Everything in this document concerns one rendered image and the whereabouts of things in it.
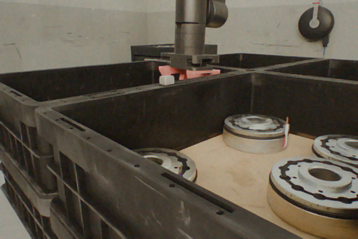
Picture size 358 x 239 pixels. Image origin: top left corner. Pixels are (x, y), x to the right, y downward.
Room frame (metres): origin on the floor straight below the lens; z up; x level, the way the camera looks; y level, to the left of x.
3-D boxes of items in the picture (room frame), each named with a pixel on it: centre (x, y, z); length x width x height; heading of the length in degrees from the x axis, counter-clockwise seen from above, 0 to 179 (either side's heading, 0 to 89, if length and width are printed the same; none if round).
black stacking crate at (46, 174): (0.51, 0.11, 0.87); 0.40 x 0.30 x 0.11; 134
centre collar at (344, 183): (0.25, -0.14, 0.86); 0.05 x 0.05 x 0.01
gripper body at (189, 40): (0.54, -0.02, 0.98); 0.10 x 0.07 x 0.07; 39
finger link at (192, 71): (0.53, -0.03, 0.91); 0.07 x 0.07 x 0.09; 39
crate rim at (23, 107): (0.51, 0.11, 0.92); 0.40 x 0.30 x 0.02; 134
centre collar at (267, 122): (0.43, -0.12, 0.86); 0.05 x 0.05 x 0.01
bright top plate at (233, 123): (0.43, -0.12, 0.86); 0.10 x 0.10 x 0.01
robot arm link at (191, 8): (0.55, -0.03, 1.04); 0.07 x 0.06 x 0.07; 144
